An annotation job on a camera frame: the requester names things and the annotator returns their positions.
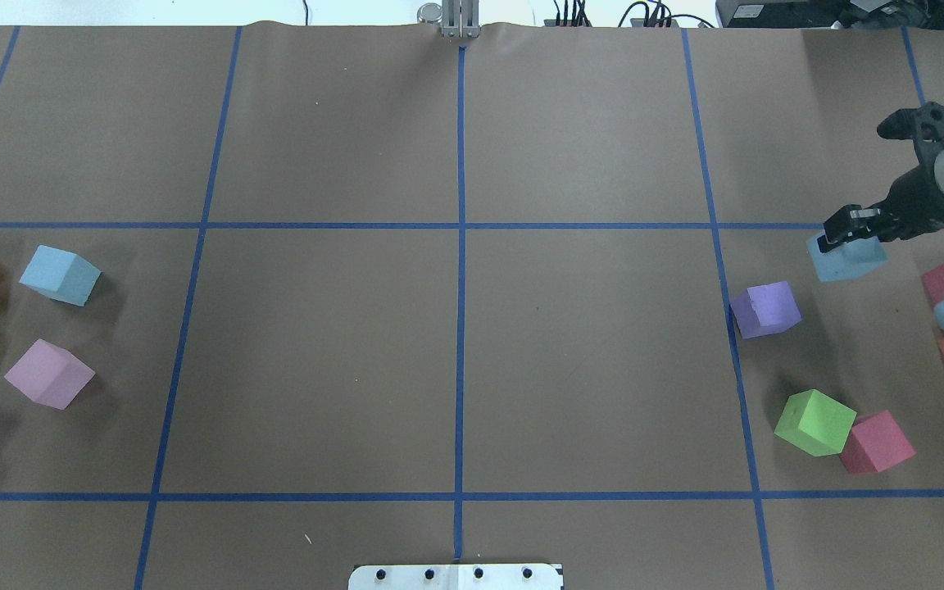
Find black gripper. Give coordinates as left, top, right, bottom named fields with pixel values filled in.
left=821, top=166, right=944, bottom=253

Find light blue block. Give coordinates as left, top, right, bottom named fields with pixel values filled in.
left=806, top=233, right=888, bottom=283
left=19, top=245, right=102, bottom=307

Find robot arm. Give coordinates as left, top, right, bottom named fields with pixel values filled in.
left=806, top=102, right=944, bottom=283

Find purple block right side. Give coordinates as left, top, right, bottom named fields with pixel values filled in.
left=730, top=281, right=802, bottom=339

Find red block beside green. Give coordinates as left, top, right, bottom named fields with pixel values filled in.
left=839, top=410, right=917, bottom=474

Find metal cylinder weight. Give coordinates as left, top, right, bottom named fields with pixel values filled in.
left=415, top=2, right=443, bottom=24

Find pink block left side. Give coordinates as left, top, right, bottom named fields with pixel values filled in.
left=4, top=339, right=95, bottom=410

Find aluminium camera post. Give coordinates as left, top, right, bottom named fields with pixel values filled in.
left=438, top=0, right=482, bottom=39

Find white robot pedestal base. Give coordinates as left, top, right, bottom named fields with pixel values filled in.
left=347, top=563, right=565, bottom=589

